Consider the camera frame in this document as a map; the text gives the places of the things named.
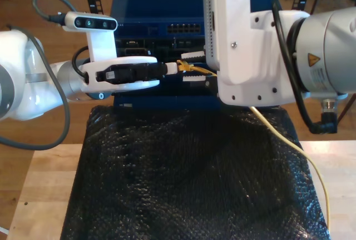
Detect yellow network cable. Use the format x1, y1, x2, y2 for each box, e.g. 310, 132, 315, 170
176, 58, 332, 230

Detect black rack server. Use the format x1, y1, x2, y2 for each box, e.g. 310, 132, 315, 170
114, 37, 207, 65

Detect grey camera cable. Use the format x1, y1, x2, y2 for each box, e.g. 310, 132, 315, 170
0, 0, 78, 151

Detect blue rack base plate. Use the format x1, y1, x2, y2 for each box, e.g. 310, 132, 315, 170
113, 95, 280, 110

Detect blue network switch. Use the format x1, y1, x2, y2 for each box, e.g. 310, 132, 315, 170
110, 0, 281, 39

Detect black bubble mat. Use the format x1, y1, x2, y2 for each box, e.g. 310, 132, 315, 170
60, 105, 332, 240

